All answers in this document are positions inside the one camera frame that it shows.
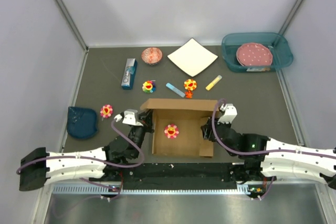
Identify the blue toothpaste box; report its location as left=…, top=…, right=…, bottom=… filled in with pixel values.
left=121, top=58, right=138, bottom=90

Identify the orange flower plush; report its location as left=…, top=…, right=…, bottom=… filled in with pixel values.
left=184, top=79, right=197, bottom=91

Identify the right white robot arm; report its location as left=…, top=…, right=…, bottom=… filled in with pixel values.
left=201, top=117, right=335, bottom=189

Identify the white square plate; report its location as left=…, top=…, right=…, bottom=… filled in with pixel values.
left=167, top=38, right=218, bottom=77

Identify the rainbow flower plush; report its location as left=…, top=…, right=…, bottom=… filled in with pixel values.
left=142, top=80, right=156, bottom=93

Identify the red patterned bowl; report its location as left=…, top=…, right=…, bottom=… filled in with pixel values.
left=141, top=47, right=163, bottom=65

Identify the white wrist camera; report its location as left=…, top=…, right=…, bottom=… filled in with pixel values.
left=113, top=109, right=143, bottom=126
left=218, top=103, right=237, bottom=124

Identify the pink flower plush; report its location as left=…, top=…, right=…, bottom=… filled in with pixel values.
left=164, top=124, right=180, bottom=139
left=100, top=104, right=113, bottom=119

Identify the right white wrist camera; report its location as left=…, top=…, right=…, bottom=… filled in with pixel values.
left=218, top=103, right=237, bottom=124

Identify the teal plastic bin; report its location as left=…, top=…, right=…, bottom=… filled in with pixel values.
left=221, top=33, right=293, bottom=73

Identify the blue marker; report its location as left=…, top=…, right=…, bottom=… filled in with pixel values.
left=165, top=83, right=185, bottom=98

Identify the pink polka dot plate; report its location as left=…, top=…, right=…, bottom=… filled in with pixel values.
left=236, top=42, right=273, bottom=67

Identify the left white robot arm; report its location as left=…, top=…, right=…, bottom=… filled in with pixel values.
left=16, top=109, right=154, bottom=191

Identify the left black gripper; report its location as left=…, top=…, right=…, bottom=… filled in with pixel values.
left=129, top=108, right=155, bottom=159

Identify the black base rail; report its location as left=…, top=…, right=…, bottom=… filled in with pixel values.
left=89, top=163, right=249, bottom=190

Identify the brown cardboard box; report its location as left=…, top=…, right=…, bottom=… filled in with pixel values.
left=140, top=98, right=217, bottom=158

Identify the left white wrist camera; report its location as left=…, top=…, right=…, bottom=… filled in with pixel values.
left=113, top=109, right=143, bottom=126

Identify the dark blue leaf dish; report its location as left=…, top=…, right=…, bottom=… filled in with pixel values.
left=66, top=106, right=98, bottom=140

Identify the red glitter ornament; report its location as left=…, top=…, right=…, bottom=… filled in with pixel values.
left=185, top=90, right=193, bottom=99

